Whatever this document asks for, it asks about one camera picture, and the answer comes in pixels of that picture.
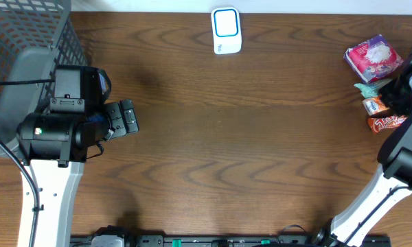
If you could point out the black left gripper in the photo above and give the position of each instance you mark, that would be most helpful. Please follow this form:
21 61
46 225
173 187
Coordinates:
122 118

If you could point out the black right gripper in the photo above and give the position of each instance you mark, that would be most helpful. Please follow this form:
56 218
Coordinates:
388 92

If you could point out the orange tissue pack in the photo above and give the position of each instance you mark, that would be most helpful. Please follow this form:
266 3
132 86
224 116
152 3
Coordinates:
374 106

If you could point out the teal green wipes packet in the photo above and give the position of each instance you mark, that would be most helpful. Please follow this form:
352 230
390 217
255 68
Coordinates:
372 89

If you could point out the red brown snack bar wrapper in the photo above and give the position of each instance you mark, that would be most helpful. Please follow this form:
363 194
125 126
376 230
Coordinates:
378 124

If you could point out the purple red sanitary pad pack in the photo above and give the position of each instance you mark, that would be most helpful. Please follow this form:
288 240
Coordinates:
373 59

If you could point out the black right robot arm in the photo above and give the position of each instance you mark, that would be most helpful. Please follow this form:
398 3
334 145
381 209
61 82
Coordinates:
392 181

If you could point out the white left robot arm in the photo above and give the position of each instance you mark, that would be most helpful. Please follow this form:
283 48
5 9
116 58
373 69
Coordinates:
55 143

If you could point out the white barcode scanner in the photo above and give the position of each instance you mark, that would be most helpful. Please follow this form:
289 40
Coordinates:
226 30

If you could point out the grey plastic mesh basket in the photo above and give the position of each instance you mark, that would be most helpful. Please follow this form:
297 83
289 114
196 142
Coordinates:
36 36

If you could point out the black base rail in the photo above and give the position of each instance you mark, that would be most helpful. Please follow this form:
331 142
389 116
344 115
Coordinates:
117 236

